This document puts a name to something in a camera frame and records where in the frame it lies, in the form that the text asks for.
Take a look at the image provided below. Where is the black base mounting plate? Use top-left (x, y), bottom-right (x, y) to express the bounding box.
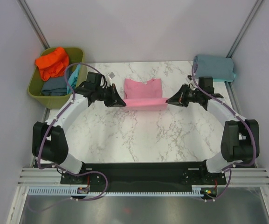
top-left (60, 161), bottom-right (227, 193)

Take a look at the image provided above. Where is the dark blue t shirt in bin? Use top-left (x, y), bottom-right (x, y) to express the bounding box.
top-left (41, 76), bottom-right (69, 96)

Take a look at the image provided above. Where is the aluminium frame rail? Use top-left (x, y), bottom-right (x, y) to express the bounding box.
top-left (18, 168), bottom-right (269, 187)

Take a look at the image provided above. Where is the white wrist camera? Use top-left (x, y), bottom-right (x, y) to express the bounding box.
top-left (108, 72), bottom-right (115, 82)
top-left (186, 76), bottom-right (193, 84)

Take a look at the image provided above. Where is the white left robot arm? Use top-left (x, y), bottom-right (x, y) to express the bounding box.
top-left (32, 72), bottom-right (126, 183)

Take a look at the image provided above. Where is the light blue cable duct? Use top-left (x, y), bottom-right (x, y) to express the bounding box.
top-left (28, 186), bottom-right (217, 197)

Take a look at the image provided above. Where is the teal t shirt in bin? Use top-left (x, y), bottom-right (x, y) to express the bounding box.
top-left (68, 65), bottom-right (81, 89)

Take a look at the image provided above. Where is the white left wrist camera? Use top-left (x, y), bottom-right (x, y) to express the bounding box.
top-left (108, 72), bottom-right (115, 82)

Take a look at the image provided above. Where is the olive green plastic bin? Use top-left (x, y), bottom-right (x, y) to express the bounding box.
top-left (27, 47), bottom-right (85, 109)

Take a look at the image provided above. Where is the folded grey blue t shirt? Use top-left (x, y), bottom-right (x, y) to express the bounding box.
top-left (193, 54), bottom-right (234, 78)

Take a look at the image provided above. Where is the pink t shirt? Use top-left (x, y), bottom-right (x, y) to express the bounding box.
top-left (124, 78), bottom-right (167, 111)

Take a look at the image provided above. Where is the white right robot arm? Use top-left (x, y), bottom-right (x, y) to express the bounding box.
top-left (166, 77), bottom-right (260, 184)

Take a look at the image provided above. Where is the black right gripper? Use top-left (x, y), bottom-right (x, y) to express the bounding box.
top-left (166, 84), bottom-right (202, 108)

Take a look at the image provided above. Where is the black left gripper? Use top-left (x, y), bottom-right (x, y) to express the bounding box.
top-left (95, 84), bottom-right (125, 108)

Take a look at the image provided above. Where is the orange t shirt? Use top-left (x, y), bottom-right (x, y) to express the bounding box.
top-left (35, 47), bottom-right (69, 82)

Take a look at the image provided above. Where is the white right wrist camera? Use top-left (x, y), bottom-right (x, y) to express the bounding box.
top-left (186, 76), bottom-right (193, 84)

